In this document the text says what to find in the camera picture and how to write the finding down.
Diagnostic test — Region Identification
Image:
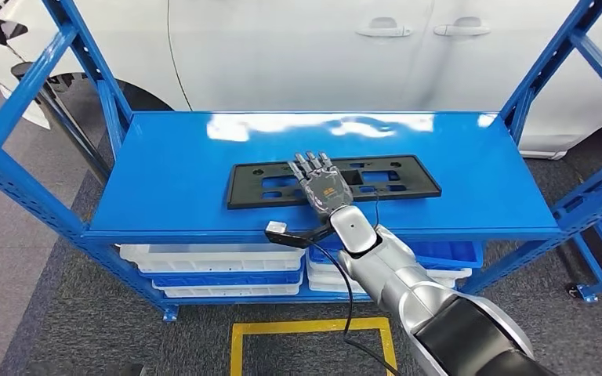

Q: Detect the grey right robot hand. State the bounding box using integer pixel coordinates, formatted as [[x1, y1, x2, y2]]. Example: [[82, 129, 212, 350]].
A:
[[286, 151, 354, 216]]

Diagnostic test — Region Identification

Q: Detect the black plastic plate frame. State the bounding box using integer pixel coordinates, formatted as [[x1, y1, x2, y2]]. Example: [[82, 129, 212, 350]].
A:
[[227, 154, 443, 211]]

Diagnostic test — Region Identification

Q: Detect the blue metal shelf rack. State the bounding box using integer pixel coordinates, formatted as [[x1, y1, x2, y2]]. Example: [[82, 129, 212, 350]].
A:
[[0, 0, 602, 323]]

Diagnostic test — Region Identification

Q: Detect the white car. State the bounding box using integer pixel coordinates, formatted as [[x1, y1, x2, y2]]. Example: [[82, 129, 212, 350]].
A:
[[0, 0, 602, 162]]

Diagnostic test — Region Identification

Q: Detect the yellow floor tape square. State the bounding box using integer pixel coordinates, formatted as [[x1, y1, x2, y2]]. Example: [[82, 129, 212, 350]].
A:
[[230, 317, 399, 376]]

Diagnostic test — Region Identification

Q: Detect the dark metal pole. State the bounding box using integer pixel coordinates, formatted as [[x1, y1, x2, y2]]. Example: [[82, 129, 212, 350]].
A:
[[11, 62, 112, 180]]

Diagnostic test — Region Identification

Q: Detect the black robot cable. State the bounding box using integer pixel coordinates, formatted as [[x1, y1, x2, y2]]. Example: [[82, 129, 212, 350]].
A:
[[308, 189, 401, 376]]

